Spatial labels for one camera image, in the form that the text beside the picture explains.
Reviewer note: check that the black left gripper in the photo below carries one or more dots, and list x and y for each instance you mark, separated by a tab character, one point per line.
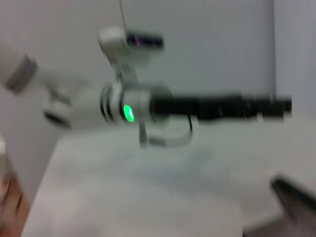
197	106

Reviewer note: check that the black glasses case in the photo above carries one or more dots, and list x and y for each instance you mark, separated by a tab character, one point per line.
296	195

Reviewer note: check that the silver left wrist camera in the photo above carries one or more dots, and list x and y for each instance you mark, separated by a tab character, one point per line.
118	42

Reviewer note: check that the silver left camera bracket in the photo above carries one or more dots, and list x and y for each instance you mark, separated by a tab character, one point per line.
126	71

